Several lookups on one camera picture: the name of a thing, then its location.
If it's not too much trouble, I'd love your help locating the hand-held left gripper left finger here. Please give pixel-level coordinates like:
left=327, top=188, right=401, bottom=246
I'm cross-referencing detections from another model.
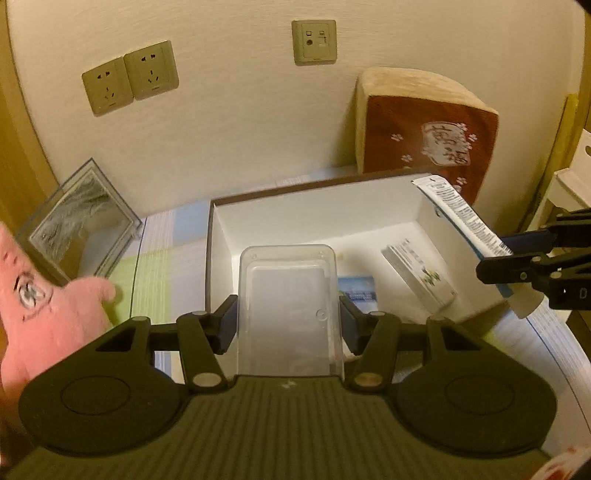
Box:
left=97, top=295, right=240, bottom=393

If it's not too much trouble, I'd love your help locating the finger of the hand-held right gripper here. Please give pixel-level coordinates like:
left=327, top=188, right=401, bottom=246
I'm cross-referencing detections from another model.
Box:
left=476, top=256, right=550, bottom=283
left=501, top=209, right=591, bottom=254

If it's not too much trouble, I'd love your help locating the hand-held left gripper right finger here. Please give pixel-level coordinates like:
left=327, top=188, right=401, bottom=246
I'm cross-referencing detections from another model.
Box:
left=339, top=295, right=497, bottom=393

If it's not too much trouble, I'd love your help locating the blue medicine box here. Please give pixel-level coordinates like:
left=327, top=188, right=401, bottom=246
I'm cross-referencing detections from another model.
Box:
left=337, top=275, right=377, bottom=319

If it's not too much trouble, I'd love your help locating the clear plastic case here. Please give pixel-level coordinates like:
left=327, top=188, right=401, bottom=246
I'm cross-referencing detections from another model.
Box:
left=238, top=244, right=346, bottom=379

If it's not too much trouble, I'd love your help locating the white squeeze tube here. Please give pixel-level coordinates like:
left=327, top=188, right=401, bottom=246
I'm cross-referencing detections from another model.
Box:
left=411, top=174, right=548, bottom=319

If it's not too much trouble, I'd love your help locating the long white carton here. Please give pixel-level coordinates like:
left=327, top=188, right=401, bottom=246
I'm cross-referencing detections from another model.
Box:
left=381, top=239, right=458, bottom=311

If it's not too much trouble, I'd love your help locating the brown cardboard storage box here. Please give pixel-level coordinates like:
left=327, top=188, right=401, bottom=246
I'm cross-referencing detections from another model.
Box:
left=204, top=170, right=520, bottom=324

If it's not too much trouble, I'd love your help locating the small white wooden chair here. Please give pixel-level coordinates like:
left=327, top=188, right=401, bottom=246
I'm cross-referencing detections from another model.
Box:
left=540, top=129, right=591, bottom=222

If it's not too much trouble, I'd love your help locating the brown printed cushion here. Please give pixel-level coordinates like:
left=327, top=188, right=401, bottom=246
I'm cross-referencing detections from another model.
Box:
left=355, top=67, right=500, bottom=206

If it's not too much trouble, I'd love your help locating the red white printed cloth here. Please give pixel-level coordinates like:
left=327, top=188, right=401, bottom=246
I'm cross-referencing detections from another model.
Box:
left=531, top=443, right=591, bottom=480

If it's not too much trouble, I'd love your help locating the pink starfish plush toy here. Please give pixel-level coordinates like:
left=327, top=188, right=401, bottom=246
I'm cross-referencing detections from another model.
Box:
left=0, top=222, right=116, bottom=402

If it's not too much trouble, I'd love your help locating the wooden door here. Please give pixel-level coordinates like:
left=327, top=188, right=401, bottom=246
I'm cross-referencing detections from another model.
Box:
left=0, top=0, right=56, bottom=232

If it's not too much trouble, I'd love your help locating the clear picture frame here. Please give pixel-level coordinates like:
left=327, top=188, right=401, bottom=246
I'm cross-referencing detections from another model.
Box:
left=16, top=158, right=144, bottom=282

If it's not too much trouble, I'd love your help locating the beige wall power socket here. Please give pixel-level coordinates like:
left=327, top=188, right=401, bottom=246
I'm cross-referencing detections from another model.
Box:
left=124, top=40, right=180, bottom=101
left=82, top=56, right=134, bottom=116

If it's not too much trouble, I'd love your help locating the beige wall data socket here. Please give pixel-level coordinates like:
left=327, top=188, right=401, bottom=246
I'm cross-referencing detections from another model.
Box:
left=292, top=19, right=338, bottom=66

